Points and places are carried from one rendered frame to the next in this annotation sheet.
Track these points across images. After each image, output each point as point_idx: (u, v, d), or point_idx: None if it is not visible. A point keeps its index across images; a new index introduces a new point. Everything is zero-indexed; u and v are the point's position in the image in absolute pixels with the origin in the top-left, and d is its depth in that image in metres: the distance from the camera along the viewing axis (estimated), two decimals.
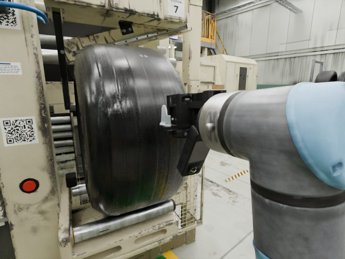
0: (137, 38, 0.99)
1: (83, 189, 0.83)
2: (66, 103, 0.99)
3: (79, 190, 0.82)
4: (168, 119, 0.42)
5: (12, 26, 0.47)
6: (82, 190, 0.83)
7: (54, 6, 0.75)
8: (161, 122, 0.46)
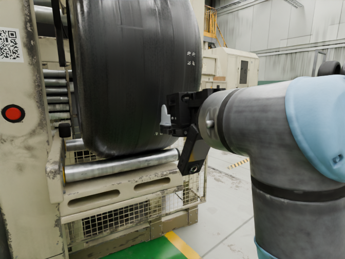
0: None
1: None
2: (60, 58, 0.91)
3: None
4: (168, 118, 0.42)
5: None
6: None
7: None
8: (161, 122, 0.46)
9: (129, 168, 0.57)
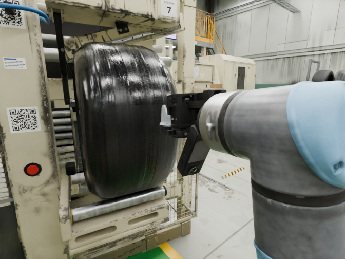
0: (133, 37, 1.05)
1: (81, 174, 0.90)
2: (65, 98, 1.05)
3: (77, 174, 0.89)
4: (168, 119, 0.42)
5: (18, 25, 0.54)
6: (81, 174, 0.90)
7: (55, 7, 0.81)
8: (161, 122, 0.46)
9: (122, 207, 0.73)
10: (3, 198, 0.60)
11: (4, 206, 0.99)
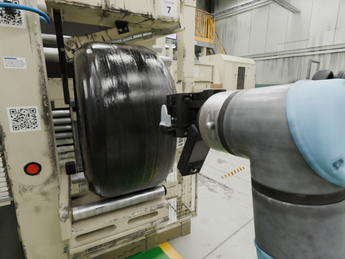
0: (133, 37, 1.06)
1: (81, 177, 0.89)
2: (65, 97, 1.05)
3: (78, 178, 0.89)
4: (168, 119, 0.42)
5: (18, 25, 0.54)
6: (81, 178, 0.89)
7: (55, 7, 0.81)
8: (161, 122, 0.46)
9: None
10: (3, 197, 0.61)
11: (4, 206, 0.99)
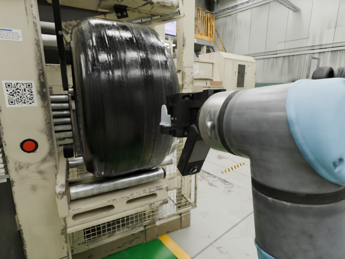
0: (132, 22, 1.05)
1: (80, 162, 0.88)
2: (64, 84, 1.04)
3: (76, 163, 0.87)
4: (168, 119, 0.42)
5: None
6: (79, 163, 0.88)
7: None
8: (161, 122, 0.46)
9: None
10: None
11: (2, 192, 0.98)
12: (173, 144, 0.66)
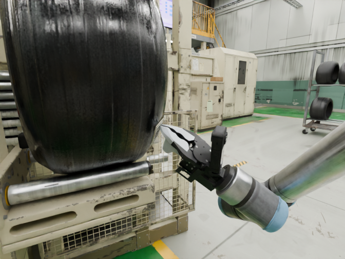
0: None
1: None
2: None
3: None
4: None
5: None
6: None
7: None
8: (172, 131, 0.51)
9: None
10: None
11: None
12: (157, 125, 0.47)
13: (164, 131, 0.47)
